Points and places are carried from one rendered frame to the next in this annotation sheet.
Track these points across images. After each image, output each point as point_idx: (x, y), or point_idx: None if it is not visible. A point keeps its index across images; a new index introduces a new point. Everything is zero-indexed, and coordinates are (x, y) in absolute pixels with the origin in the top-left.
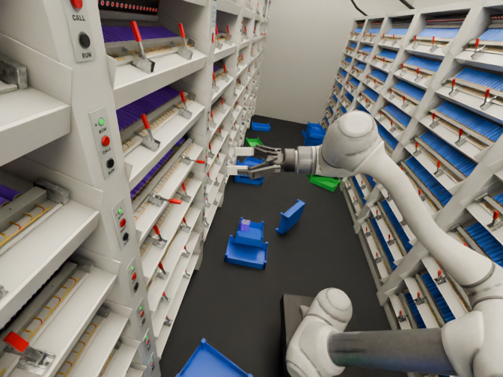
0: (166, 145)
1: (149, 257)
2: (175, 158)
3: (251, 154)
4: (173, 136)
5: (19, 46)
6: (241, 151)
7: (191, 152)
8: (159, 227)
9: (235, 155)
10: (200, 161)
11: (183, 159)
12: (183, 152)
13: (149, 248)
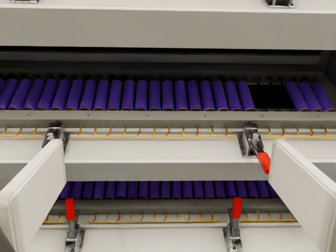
0: (64, 9)
1: (35, 238)
2: (223, 117)
3: (315, 235)
4: (123, 7)
5: None
6: (288, 177)
7: (312, 143)
8: (117, 222)
9: (269, 181)
10: (263, 159)
11: (244, 134)
12: (276, 127)
13: (56, 229)
